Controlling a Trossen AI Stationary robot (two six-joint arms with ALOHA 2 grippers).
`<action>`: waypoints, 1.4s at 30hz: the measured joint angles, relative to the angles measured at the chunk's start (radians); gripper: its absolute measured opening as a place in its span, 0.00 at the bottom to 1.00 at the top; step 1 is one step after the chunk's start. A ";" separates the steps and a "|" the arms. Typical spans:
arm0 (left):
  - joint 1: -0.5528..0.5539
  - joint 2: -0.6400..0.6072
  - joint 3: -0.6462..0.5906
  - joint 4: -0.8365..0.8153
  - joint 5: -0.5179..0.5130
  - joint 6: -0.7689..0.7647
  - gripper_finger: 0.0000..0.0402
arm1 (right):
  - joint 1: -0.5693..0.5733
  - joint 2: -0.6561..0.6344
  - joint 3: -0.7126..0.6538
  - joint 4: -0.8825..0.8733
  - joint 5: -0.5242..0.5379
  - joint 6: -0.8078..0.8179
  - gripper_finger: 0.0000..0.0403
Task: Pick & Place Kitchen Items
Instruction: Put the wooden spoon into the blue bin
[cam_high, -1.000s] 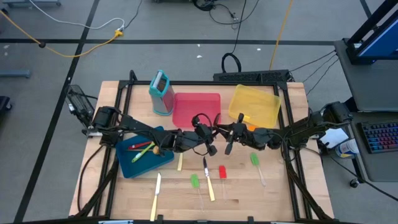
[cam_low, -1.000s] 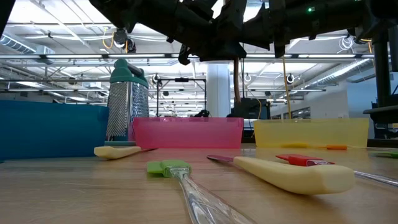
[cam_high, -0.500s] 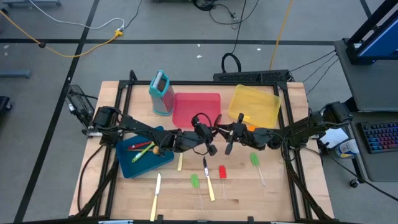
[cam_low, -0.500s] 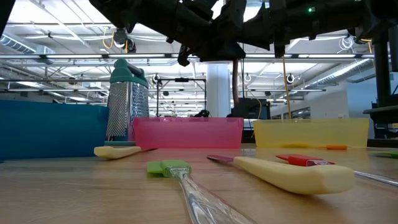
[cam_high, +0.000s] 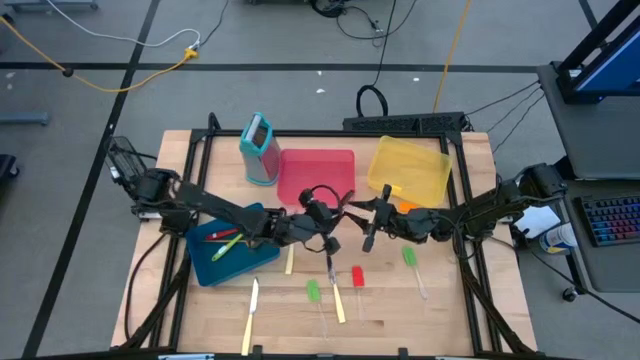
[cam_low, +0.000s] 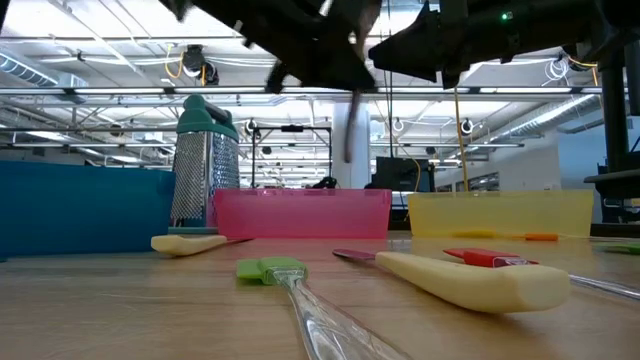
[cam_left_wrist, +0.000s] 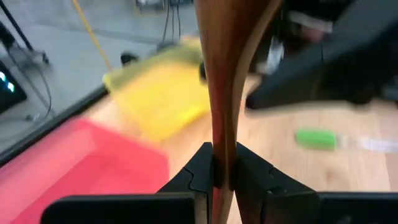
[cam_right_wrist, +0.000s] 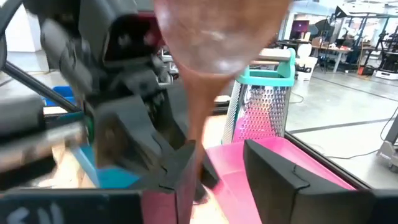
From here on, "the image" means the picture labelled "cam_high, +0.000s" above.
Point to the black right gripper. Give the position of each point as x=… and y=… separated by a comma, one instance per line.
x=405, y=222

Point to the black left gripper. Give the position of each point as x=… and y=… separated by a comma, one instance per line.
x=310, y=225

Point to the red plastic bin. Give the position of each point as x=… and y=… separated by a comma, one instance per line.
x=315, y=170

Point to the yellow plastic bin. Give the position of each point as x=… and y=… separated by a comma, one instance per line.
x=410, y=165

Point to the green plastic spoon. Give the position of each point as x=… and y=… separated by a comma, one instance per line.
x=227, y=247

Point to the blue plastic bin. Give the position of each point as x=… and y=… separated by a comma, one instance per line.
x=235, y=267

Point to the red plastic spoon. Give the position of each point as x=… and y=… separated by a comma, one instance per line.
x=222, y=234

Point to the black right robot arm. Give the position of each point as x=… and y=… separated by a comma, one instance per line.
x=480, y=210

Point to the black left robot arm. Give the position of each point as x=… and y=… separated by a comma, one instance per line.
x=220, y=210

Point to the yellow spatula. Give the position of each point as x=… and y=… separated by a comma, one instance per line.
x=392, y=188

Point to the long black power box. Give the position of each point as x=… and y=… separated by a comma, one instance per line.
x=400, y=122

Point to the teal metal box grater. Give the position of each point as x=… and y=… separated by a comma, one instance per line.
x=260, y=160

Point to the white paper sheet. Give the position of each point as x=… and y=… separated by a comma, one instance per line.
x=542, y=222

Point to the white labelled can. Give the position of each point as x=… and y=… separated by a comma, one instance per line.
x=557, y=239

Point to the black caster wheel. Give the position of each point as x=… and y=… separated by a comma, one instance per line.
x=570, y=294

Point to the black mesh power supply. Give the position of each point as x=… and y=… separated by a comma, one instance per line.
x=122, y=160

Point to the grey computer cart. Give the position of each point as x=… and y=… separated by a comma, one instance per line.
x=595, y=135

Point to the backlit computer keyboard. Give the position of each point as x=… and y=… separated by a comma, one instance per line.
x=612, y=220

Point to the black monitor blue screen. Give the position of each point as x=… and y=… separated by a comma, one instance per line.
x=615, y=65

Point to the grey metal floor bar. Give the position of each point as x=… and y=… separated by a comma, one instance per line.
x=50, y=5
x=25, y=120

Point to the black equipment base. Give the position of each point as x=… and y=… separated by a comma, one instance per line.
x=6, y=167

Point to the black aluminium table frame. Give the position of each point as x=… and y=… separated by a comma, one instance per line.
x=325, y=133

